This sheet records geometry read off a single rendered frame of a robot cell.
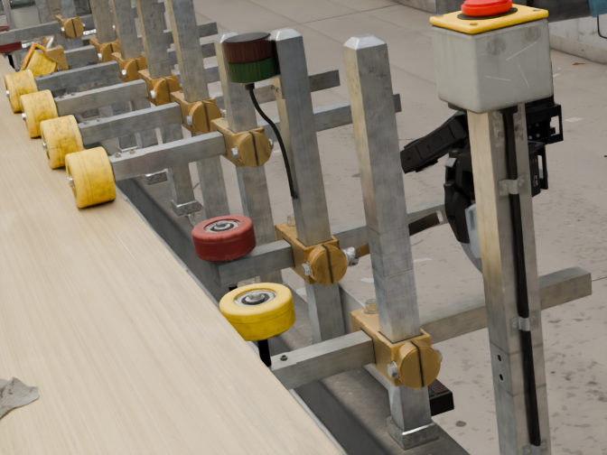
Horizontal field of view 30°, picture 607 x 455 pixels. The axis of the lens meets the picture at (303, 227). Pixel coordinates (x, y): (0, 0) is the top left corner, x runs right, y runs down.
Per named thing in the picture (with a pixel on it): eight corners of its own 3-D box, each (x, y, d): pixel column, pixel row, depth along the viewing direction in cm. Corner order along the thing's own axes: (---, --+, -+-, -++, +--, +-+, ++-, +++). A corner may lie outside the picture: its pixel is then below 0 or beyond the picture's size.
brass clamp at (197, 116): (204, 114, 200) (200, 86, 198) (227, 128, 187) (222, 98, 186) (171, 121, 198) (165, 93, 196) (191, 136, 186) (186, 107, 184)
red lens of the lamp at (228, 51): (265, 48, 141) (262, 30, 140) (281, 54, 136) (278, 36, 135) (219, 58, 139) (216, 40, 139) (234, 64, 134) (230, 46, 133)
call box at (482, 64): (510, 90, 97) (502, 0, 94) (555, 105, 91) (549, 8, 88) (437, 108, 95) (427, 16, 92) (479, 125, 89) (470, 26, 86)
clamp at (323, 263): (312, 249, 158) (307, 216, 156) (350, 280, 146) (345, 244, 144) (275, 259, 156) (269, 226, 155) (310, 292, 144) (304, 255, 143)
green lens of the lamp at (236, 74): (267, 67, 142) (265, 50, 141) (284, 75, 137) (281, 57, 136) (222, 77, 140) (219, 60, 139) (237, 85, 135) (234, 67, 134)
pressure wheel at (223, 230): (254, 284, 155) (240, 207, 151) (274, 304, 148) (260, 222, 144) (199, 301, 153) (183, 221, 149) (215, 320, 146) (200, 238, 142)
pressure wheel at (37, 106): (47, 80, 209) (58, 108, 205) (51, 111, 215) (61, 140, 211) (14, 87, 208) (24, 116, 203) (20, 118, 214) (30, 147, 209)
